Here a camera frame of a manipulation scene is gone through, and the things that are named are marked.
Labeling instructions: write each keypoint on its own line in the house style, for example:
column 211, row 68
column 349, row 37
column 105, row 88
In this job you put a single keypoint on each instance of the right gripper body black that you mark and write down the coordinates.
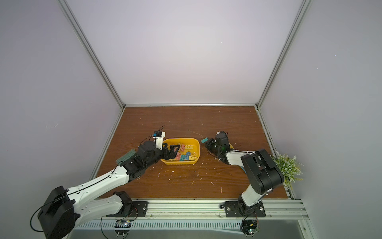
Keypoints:
column 212, row 146

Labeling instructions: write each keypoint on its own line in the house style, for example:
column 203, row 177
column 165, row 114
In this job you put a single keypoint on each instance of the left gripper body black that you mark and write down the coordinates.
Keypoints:
column 157, row 155

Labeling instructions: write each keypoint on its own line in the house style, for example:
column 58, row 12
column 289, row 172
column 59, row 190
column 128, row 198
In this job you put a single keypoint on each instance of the yellow plastic storage box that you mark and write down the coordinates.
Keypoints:
column 188, row 153

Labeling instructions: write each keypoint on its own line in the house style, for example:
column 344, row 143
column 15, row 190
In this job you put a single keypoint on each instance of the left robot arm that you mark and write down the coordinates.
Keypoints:
column 66, row 209

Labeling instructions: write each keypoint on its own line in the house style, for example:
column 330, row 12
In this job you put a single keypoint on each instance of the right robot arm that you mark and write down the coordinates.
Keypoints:
column 262, row 172

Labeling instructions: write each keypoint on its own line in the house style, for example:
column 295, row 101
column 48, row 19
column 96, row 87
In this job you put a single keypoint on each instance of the small potted green plant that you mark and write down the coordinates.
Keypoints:
column 290, row 167

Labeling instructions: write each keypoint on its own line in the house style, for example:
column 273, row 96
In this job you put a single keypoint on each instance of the left controller board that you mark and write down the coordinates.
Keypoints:
column 122, row 228

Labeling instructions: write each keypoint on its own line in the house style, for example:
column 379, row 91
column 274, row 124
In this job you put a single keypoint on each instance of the controller board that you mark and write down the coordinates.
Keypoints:
column 249, row 227
column 122, row 228

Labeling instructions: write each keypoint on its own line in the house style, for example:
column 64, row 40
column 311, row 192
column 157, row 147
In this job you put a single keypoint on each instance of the right controller board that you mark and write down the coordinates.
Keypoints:
column 249, row 227

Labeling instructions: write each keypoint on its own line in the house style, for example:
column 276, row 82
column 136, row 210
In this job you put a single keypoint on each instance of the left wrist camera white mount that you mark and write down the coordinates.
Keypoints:
column 158, row 138

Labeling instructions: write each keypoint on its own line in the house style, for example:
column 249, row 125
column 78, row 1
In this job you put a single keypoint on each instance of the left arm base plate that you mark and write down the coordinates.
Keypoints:
column 133, row 209

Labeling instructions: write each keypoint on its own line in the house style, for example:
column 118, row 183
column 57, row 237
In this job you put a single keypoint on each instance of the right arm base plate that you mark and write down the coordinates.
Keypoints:
column 236, row 209

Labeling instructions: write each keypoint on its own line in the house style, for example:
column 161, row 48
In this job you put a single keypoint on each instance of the aluminium front rail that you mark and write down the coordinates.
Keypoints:
column 215, row 209

